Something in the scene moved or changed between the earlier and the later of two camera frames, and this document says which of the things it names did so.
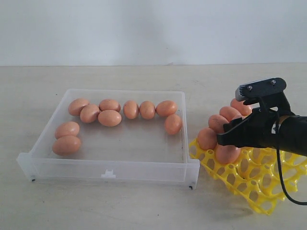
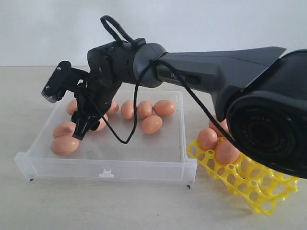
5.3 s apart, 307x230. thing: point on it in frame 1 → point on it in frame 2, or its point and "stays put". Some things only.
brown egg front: [216, 121] stays put
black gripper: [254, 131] → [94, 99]
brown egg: [206, 138] stays put
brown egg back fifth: [166, 108] stays put
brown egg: [227, 154] stays put
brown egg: [109, 118] → [102, 124]
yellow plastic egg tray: [254, 176] stays put
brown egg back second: [110, 104] stays put
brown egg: [173, 124] → [151, 124]
